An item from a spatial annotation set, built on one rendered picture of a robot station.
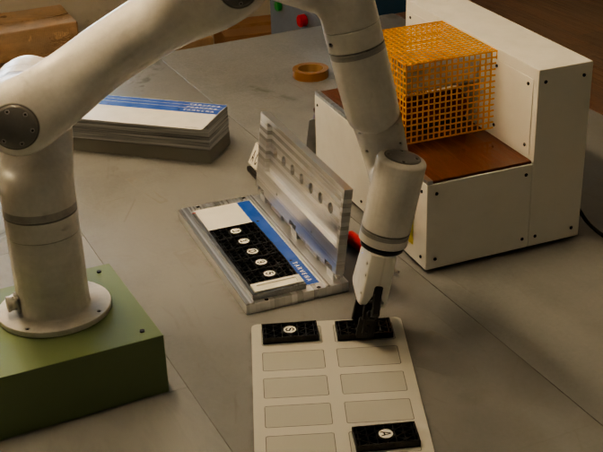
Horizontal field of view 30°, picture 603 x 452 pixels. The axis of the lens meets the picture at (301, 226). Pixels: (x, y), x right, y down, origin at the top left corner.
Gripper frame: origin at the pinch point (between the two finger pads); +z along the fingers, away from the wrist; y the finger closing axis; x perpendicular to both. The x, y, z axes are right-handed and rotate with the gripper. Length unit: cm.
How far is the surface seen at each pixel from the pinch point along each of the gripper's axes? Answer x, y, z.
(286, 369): -13.6, 9.9, 5.4
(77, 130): -58, -94, 10
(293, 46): 0, -168, 4
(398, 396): 3.5, 20.0, 1.8
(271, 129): -16, -54, -12
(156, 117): -40, -86, 1
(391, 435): 0.5, 31.4, 1.2
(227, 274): -22.9, -21.6, 6.1
